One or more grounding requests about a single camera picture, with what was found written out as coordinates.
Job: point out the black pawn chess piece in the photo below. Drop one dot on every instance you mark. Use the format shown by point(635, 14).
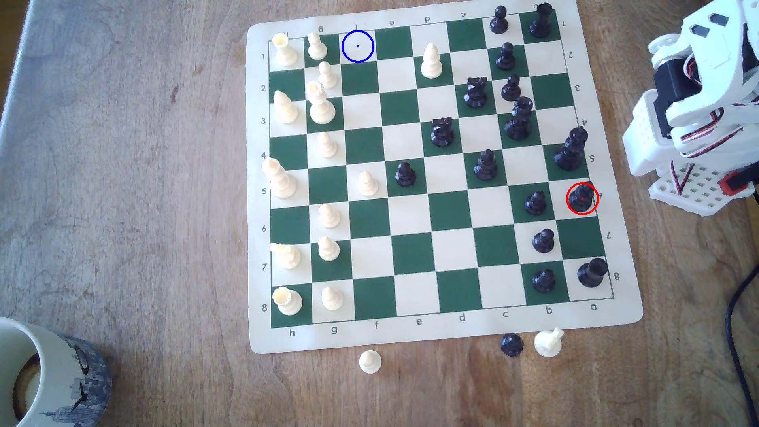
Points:
point(512, 346)
point(511, 90)
point(535, 205)
point(544, 242)
point(405, 177)
point(499, 23)
point(505, 59)
point(544, 282)

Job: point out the orange black table clamp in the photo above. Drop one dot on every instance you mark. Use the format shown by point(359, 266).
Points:
point(734, 182)

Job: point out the green white roll-up chess mat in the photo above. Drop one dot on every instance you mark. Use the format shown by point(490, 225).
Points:
point(450, 249)

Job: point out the black pawn c5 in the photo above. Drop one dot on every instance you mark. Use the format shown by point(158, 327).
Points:
point(485, 168)

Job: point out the black rook chess piece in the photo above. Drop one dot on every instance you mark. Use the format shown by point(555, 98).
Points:
point(540, 25)
point(591, 274)

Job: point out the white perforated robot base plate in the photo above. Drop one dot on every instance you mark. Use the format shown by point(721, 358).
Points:
point(699, 193)

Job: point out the black queen chess piece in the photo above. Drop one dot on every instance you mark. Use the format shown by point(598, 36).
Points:
point(519, 124)

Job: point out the white king chess piece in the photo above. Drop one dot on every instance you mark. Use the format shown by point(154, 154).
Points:
point(283, 185)

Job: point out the black bishop chess piece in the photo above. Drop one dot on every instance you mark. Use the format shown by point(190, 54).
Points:
point(582, 198)

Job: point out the white pawn chess piece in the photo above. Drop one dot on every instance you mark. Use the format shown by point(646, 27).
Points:
point(327, 78)
point(330, 218)
point(317, 50)
point(370, 362)
point(368, 187)
point(332, 300)
point(327, 147)
point(328, 251)

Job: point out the white queen chess piece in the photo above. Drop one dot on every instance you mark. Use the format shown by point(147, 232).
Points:
point(321, 110)

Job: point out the white mug with skyline print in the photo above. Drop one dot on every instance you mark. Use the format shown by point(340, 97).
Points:
point(56, 373)

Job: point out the white bishop chess piece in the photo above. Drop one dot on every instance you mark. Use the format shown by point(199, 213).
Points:
point(431, 67)
point(286, 111)

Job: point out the white knight chess piece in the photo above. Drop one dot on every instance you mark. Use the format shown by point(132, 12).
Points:
point(547, 344)
point(289, 257)

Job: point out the black knight chess piece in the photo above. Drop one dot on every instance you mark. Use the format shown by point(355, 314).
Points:
point(442, 135)
point(475, 95)

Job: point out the white rook chess piece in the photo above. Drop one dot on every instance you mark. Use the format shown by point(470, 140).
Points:
point(289, 303)
point(286, 54)

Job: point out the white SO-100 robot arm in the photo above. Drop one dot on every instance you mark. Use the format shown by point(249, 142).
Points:
point(720, 53)

